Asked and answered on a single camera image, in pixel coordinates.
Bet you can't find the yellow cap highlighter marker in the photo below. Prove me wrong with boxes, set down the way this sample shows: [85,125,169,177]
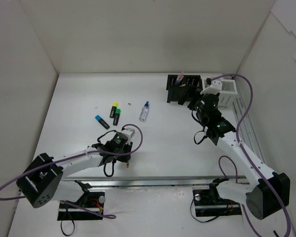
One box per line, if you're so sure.
[110,102,118,118]

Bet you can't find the white slotted pen holder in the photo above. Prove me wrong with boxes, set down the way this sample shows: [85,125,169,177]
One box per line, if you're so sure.
[202,78,238,108]

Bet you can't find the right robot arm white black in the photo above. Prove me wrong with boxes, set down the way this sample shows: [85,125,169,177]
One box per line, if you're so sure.
[178,85,290,220]

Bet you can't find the blue cap highlighter marker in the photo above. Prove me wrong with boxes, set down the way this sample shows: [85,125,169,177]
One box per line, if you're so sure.
[95,115,110,129]

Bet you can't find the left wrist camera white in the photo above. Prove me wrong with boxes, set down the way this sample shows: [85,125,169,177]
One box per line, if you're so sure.
[121,128,135,144]

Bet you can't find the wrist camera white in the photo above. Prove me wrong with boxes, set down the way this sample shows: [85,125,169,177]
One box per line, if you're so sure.
[200,79,222,95]
[121,128,135,144]

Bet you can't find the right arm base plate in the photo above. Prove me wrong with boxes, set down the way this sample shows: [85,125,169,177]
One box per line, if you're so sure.
[190,185,242,223]

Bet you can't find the aluminium rail front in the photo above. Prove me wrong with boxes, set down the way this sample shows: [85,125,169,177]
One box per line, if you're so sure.
[27,175,250,190]

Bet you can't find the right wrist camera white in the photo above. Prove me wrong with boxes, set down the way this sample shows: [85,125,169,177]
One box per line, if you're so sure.
[200,79,222,95]

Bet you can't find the pink translucent pen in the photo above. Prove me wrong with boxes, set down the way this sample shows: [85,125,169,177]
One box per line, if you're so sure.
[174,72,184,86]

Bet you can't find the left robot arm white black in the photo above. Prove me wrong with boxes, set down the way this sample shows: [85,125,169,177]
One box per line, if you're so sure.
[16,128,135,208]

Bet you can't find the green cap highlighter marker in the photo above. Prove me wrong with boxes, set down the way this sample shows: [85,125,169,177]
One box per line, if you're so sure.
[113,108,121,126]

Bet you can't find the small blue cap spray bottle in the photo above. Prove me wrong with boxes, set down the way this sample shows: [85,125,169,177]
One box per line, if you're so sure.
[139,101,149,122]

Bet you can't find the black slotted pen holder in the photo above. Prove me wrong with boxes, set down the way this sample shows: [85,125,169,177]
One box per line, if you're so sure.
[166,74,202,103]

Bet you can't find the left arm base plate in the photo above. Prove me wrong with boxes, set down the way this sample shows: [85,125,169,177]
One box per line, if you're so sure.
[57,191,105,221]

